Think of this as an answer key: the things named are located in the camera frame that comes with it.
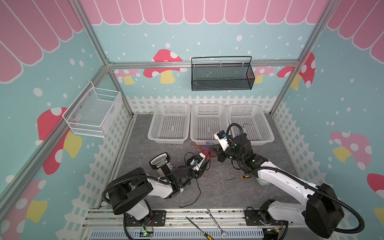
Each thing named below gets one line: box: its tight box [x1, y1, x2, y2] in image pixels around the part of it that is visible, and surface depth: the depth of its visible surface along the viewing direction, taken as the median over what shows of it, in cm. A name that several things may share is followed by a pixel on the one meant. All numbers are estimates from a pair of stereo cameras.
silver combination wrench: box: [205, 208, 228, 240], surface depth 74 cm
